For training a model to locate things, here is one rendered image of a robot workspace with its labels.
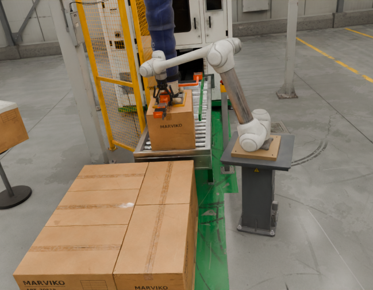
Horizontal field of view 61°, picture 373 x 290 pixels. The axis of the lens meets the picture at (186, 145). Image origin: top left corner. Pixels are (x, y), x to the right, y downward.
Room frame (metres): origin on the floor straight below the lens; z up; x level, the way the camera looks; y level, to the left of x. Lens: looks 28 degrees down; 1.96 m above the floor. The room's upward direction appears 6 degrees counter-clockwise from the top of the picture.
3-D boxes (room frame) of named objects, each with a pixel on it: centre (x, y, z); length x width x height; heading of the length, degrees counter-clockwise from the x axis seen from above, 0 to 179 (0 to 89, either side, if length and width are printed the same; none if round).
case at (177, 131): (2.83, 0.10, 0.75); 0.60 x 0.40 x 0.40; 177
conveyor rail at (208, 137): (3.61, -0.33, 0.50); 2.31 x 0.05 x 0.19; 173
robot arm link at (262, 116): (2.11, -0.55, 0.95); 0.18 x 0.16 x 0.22; 153
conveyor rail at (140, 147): (3.69, 0.32, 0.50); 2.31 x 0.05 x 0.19; 173
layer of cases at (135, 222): (1.86, 0.52, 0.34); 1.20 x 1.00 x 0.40; 173
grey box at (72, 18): (3.34, 0.95, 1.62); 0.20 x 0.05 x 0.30; 173
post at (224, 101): (3.00, -0.43, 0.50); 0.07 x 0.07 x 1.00; 83
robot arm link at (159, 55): (2.41, 0.14, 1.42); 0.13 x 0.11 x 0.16; 152
